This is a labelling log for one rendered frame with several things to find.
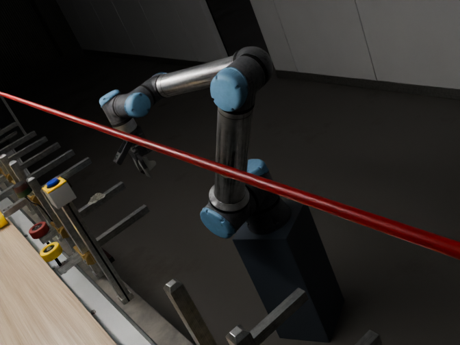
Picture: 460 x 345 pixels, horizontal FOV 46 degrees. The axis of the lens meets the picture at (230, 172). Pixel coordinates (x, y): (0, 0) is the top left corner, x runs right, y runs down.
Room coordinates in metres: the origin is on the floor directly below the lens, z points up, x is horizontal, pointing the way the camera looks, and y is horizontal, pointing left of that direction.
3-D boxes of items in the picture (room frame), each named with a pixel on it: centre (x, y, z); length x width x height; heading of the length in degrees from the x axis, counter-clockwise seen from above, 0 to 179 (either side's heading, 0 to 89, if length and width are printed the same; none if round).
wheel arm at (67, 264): (1.95, 0.58, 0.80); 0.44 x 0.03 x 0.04; 115
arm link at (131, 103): (1.98, 0.23, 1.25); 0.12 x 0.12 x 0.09; 39
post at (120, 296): (1.63, 0.53, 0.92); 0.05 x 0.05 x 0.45; 25
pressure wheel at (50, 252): (1.86, 0.76, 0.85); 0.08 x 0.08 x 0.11
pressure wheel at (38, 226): (2.10, 0.84, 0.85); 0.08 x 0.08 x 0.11
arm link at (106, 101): (2.06, 0.30, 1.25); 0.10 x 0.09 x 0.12; 39
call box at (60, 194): (1.64, 0.53, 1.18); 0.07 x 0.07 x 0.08; 25
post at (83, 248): (1.87, 0.64, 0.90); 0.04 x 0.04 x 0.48; 25
